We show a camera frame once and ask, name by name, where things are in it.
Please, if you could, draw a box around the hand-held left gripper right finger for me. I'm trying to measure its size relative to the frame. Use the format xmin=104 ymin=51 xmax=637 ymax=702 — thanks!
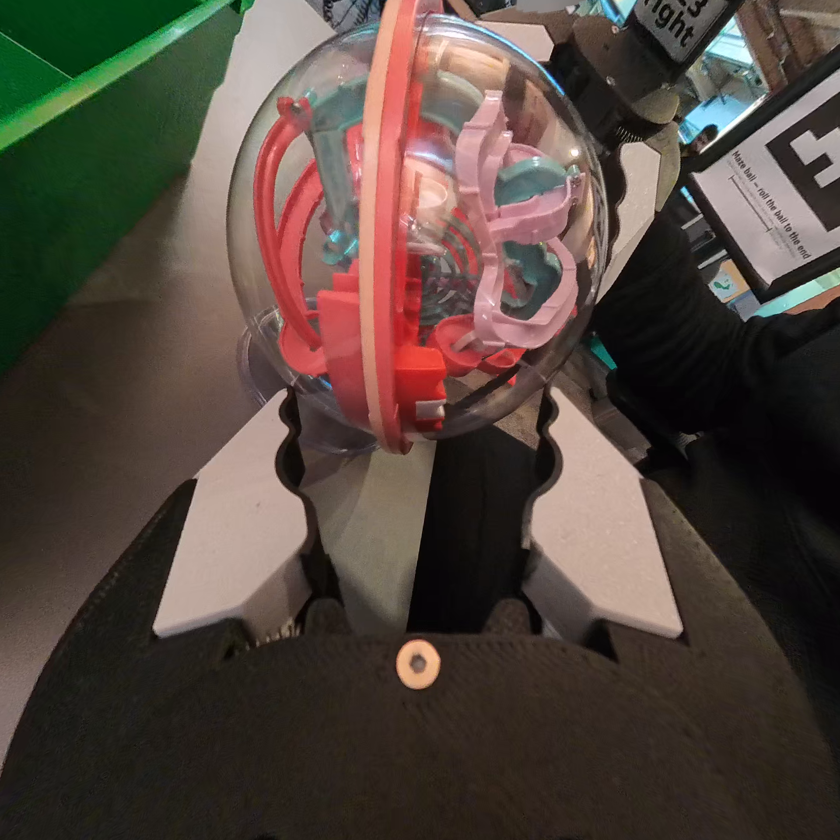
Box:
xmin=521 ymin=386 xmax=688 ymax=643

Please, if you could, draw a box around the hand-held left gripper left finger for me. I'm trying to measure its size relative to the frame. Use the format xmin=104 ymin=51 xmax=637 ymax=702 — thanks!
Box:
xmin=152 ymin=387 xmax=332 ymax=639

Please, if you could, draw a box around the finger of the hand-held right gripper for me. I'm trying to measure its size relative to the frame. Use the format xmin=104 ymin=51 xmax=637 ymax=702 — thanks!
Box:
xmin=476 ymin=20 xmax=560 ymax=64
xmin=592 ymin=123 xmax=685 ymax=306

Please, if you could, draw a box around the clear plastic ball stand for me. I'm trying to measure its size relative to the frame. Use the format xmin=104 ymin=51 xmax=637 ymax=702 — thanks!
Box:
xmin=236 ymin=308 xmax=388 ymax=455

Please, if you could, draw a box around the clear maze ball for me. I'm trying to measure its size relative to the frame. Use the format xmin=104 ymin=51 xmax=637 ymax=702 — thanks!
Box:
xmin=226 ymin=0 xmax=609 ymax=457

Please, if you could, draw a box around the person's right forearm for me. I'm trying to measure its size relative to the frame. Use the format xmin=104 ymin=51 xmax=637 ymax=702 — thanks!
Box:
xmin=591 ymin=210 xmax=840 ymax=460

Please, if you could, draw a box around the framed marker sign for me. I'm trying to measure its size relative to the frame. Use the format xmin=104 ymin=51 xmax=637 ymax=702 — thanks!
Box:
xmin=682 ymin=66 xmax=840 ymax=304

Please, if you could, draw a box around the green plastic bin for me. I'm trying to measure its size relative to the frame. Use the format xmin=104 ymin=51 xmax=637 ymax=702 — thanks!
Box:
xmin=0 ymin=0 xmax=255 ymax=376

